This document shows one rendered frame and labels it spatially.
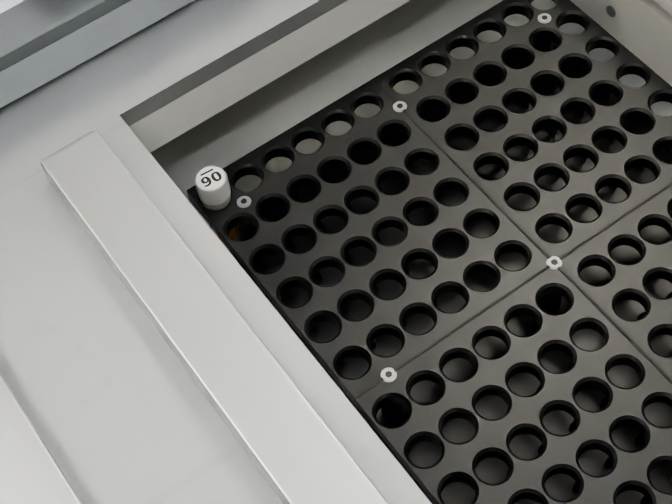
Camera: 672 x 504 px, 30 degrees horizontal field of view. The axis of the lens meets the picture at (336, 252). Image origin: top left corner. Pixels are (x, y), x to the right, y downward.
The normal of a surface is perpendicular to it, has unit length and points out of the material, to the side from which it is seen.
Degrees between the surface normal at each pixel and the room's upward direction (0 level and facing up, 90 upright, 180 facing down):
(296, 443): 0
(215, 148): 0
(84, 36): 90
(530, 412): 0
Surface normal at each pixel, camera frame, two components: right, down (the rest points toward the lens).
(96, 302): -0.09, -0.54
